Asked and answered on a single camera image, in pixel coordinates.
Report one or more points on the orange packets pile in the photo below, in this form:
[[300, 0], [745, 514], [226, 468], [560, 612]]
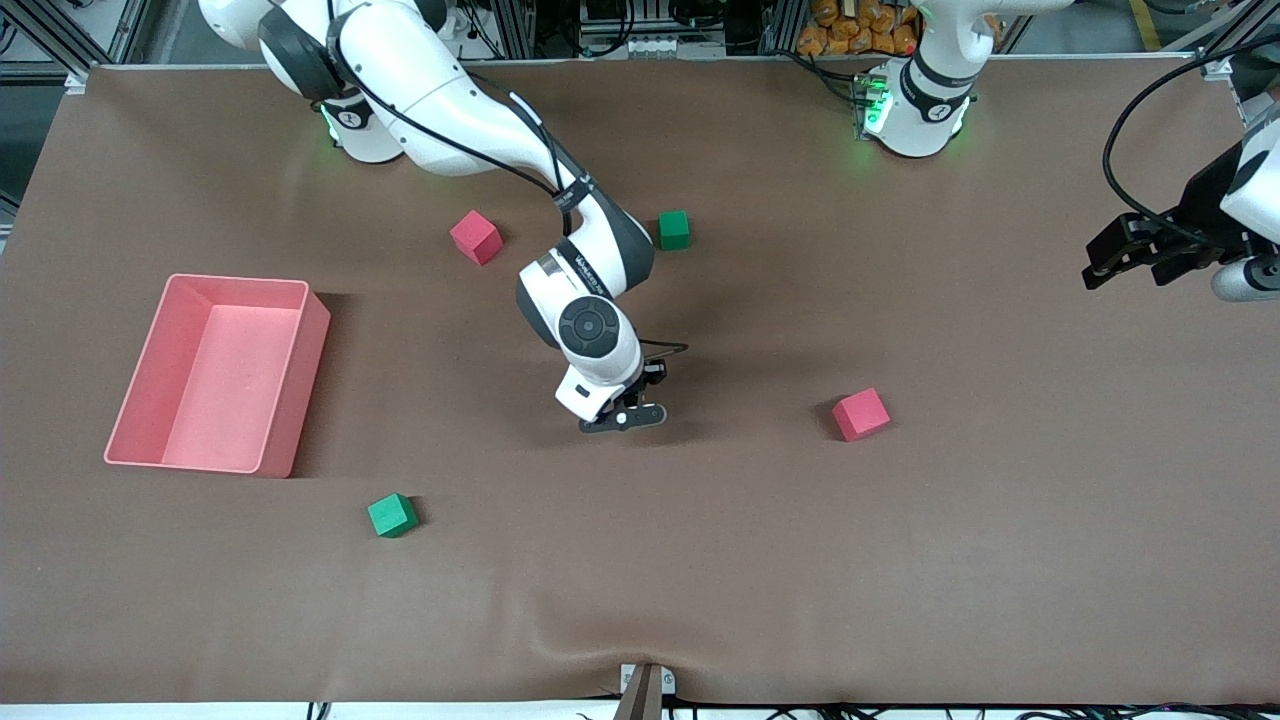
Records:
[[850, 38]]

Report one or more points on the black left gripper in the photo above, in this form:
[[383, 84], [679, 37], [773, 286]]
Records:
[[1196, 213]]

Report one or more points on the pink plastic bin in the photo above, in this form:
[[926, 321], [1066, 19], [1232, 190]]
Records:
[[230, 400]]

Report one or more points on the silver table corner bracket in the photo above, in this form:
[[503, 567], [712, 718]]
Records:
[[1217, 67], [77, 82]]

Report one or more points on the white terminal block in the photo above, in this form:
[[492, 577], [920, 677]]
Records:
[[670, 46]]

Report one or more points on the brown camera support pole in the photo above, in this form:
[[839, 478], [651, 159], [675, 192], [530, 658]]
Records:
[[640, 700]]

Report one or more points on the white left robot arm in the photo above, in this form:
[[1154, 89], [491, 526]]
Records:
[[915, 110]]

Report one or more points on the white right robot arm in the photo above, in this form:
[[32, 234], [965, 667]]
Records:
[[440, 90]]

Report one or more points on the pink foam cube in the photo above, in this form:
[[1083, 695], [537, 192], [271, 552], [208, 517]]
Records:
[[475, 237], [860, 414]]

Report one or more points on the aluminium frame post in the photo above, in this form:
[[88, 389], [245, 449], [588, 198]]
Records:
[[512, 30], [782, 30]]

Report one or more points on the brown table mat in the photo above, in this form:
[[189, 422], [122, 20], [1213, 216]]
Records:
[[640, 580]]

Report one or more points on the silver mount bracket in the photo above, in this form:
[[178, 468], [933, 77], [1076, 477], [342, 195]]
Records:
[[668, 680]]

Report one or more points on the green foam cube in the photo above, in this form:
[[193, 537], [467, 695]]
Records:
[[391, 515], [675, 229]]

